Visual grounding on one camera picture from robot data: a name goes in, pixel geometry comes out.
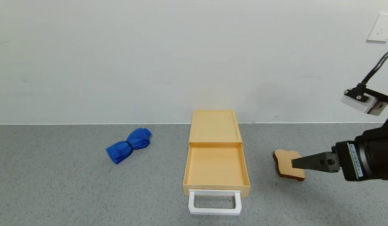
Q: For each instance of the blue tied cloth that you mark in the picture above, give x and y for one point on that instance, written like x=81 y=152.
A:
x=128 y=146

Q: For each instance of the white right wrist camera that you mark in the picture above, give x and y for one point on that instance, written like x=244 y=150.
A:
x=360 y=102

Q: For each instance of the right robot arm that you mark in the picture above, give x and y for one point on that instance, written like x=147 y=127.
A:
x=382 y=157

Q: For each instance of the toy toast slice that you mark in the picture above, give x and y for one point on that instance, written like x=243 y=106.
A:
x=285 y=163

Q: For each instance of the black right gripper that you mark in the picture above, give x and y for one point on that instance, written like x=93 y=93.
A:
x=352 y=160

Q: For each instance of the white wall socket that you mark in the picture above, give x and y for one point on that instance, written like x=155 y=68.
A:
x=381 y=27

